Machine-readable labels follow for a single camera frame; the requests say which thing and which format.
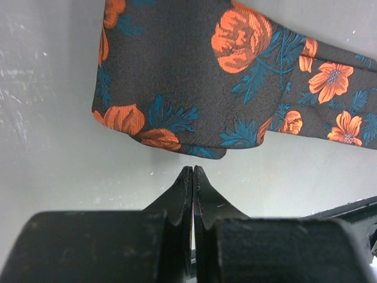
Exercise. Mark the black orange floral tie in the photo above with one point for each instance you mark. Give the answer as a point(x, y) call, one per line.
point(203, 77)

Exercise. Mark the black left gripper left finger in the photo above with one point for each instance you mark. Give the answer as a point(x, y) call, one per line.
point(177, 205)

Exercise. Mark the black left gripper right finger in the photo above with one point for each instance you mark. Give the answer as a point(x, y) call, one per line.
point(208, 207)

